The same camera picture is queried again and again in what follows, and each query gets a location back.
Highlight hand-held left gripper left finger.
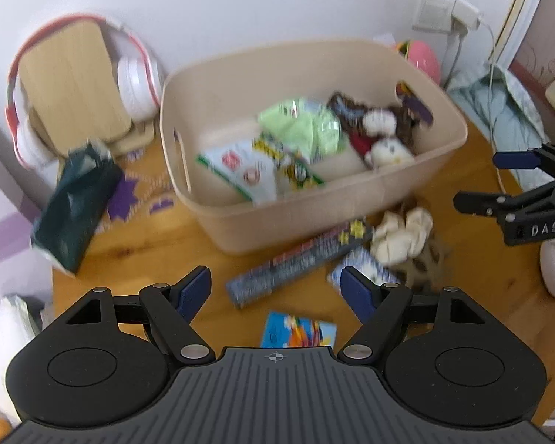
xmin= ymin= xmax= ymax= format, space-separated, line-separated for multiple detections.
xmin=67 ymin=266 xmax=215 ymax=365

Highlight cream plush toy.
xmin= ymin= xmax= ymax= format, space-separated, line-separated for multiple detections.
xmin=370 ymin=207 xmax=433 ymax=269

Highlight red white headphones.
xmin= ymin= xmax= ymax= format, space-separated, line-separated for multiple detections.
xmin=4 ymin=15 xmax=165 ymax=172

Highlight purple star patterned mat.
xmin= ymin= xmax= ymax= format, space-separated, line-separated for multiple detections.
xmin=90 ymin=145 xmax=176 ymax=234

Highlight green plastic packet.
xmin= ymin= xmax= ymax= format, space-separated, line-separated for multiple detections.
xmin=258 ymin=98 xmax=347 ymax=165

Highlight yellow black striped packet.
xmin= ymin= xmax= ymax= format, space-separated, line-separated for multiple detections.
xmin=252 ymin=136 xmax=327 ymax=192

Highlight colourful cartoon card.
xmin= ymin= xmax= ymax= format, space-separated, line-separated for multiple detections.
xmin=261 ymin=311 xmax=337 ymax=349

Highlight white pillow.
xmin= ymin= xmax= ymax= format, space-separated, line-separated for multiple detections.
xmin=0 ymin=293 xmax=44 ymax=426

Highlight beige plastic storage bin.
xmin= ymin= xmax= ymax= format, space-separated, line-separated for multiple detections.
xmin=159 ymin=39 xmax=469 ymax=256

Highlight dark green tissue pack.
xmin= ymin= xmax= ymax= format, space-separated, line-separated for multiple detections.
xmin=30 ymin=141 xmax=125 ymax=276

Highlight purple patterned card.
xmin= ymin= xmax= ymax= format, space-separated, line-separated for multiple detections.
xmin=395 ymin=81 xmax=435 ymax=128

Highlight cream framed panel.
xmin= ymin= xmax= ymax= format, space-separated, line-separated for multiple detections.
xmin=495 ymin=0 xmax=555 ymax=86

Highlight long blue red box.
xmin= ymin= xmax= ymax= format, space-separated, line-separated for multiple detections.
xmin=226 ymin=217 xmax=375 ymax=310

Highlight lavender headboard panel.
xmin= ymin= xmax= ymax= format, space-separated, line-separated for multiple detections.
xmin=0 ymin=102 xmax=56 ymax=306

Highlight blue white packet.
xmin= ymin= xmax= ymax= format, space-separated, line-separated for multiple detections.
xmin=327 ymin=247 xmax=401 ymax=294

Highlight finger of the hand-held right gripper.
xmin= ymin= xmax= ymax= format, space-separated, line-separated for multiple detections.
xmin=492 ymin=143 xmax=555 ymax=169
xmin=453 ymin=173 xmax=555 ymax=225

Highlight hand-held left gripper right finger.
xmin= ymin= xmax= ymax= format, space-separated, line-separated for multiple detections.
xmin=337 ymin=266 xmax=484 ymax=365

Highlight white charging cable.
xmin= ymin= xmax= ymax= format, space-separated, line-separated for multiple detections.
xmin=476 ymin=16 xmax=509 ymax=195

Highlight wooden desktop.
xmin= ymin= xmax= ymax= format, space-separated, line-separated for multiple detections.
xmin=51 ymin=115 xmax=555 ymax=426

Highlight brown patterned plush toy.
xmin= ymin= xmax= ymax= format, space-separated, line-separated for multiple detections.
xmin=398 ymin=236 xmax=454 ymax=294

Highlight white charger plug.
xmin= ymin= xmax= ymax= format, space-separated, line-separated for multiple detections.
xmin=450 ymin=0 xmax=482 ymax=31

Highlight pink ball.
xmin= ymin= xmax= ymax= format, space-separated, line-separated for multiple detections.
xmin=395 ymin=39 xmax=441 ymax=85

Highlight wooden headphone stand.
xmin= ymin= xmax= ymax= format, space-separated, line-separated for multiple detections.
xmin=18 ymin=23 xmax=155 ymax=153

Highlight light blue striped cloth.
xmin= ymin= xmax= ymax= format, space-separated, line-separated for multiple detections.
xmin=446 ymin=62 xmax=549 ymax=190

